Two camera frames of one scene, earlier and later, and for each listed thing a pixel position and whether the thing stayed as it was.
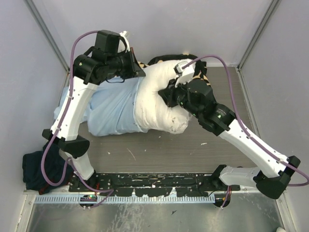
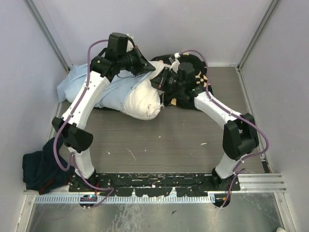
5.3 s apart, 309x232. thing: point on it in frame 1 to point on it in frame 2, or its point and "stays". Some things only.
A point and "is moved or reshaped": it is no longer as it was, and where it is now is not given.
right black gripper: (168, 93) to (159, 81)
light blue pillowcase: (111, 110) is moved or reshaped
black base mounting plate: (184, 184) stays
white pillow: (153, 112) is moved or reshaped
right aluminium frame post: (272, 7) stays
